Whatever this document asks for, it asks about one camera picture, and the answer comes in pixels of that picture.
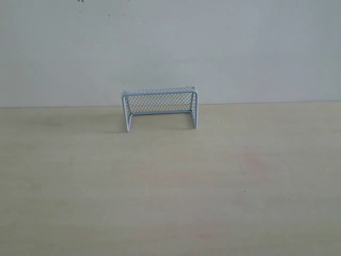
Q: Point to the small white soccer goal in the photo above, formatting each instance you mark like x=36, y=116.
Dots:
x=181, y=100

